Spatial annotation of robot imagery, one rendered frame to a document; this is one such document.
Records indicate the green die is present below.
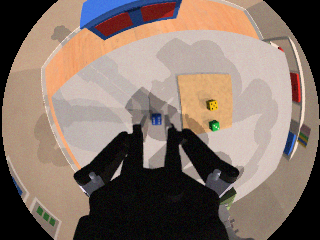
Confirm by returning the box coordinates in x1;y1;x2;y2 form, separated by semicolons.
209;120;220;132

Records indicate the tan square mat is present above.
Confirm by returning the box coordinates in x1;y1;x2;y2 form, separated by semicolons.
177;74;233;134

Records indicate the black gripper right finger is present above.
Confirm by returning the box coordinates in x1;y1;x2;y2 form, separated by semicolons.
161;114;239;203

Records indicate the blue die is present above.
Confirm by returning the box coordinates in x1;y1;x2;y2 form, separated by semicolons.
151;113;162;125

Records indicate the yellow die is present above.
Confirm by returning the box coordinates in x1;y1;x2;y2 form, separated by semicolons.
206;99;218;111

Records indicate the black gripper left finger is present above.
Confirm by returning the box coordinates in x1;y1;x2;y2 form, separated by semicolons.
73;115;149;202

